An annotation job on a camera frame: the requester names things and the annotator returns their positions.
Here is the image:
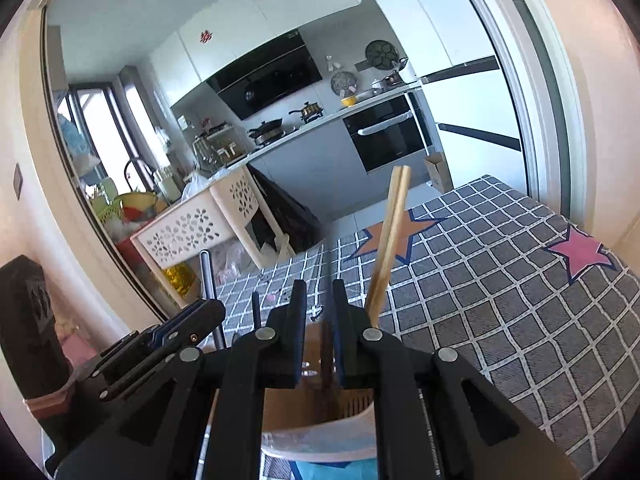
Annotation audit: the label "gold foil item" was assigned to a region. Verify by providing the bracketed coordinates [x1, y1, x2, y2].
[162, 265, 201, 301]

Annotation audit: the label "white upper cabinets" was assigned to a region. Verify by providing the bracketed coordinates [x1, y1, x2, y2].
[150, 0, 371, 111]

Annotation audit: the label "black kitchen faucet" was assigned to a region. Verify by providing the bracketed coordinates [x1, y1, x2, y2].
[122, 157, 158, 196]

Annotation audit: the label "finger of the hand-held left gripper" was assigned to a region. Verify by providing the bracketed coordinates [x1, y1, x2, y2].
[106, 301, 204, 362]
[97, 298, 227, 402]

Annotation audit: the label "white plastic bag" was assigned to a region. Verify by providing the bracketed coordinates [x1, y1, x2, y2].
[180, 170, 221, 203]

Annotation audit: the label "clear plastic bags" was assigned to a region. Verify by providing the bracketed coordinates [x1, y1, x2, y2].
[212, 240, 261, 281]

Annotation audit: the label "grey checked star tablecloth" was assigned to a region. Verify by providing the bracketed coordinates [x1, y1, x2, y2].
[200, 175, 632, 480]

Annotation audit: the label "sliding door frame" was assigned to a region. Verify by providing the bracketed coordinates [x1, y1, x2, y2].
[450, 0, 586, 226]

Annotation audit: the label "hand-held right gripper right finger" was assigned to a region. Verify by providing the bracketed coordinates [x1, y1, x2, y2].
[332, 279, 581, 480]

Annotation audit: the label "wooden chopstick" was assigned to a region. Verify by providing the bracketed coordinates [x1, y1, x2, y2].
[365, 166, 405, 324]
[372, 166, 412, 326]

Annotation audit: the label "black wok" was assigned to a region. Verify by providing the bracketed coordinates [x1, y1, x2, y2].
[248, 119, 286, 142]

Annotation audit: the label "red item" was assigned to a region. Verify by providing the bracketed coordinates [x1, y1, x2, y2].
[114, 237, 146, 271]

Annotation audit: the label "cardboard box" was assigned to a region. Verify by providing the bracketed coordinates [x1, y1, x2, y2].
[424, 152, 453, 193]

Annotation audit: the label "white plastic utensil holder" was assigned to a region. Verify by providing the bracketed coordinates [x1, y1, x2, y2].
[260, 320, 377, 461]

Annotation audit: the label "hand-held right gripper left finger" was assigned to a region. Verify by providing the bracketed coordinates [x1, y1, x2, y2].
[50, 280, 307, 480]

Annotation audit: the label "black built-in oven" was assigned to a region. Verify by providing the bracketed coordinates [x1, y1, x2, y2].
[342, 92, 432, 174]

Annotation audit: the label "black range hood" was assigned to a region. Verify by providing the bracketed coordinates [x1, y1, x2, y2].
[205, 29, 323, 121]

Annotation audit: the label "steel pot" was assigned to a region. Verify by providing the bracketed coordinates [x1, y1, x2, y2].
[371, 72, 403, 92]

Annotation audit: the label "white flower-cutout storage cart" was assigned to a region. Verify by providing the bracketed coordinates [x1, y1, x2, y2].
[131, 166, 297, 273]

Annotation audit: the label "round hanging trivet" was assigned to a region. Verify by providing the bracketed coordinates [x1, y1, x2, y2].
[331, 71, 357, 95]

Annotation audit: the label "pink plastic stool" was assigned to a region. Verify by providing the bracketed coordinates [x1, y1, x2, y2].
[57, 322, 98, 366]

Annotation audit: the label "white refrigerator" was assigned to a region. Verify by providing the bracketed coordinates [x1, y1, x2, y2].
[390, 0, 538, 196]

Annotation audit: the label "yellow colander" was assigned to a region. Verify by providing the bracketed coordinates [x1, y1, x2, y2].
[117, 192, 161, 221]

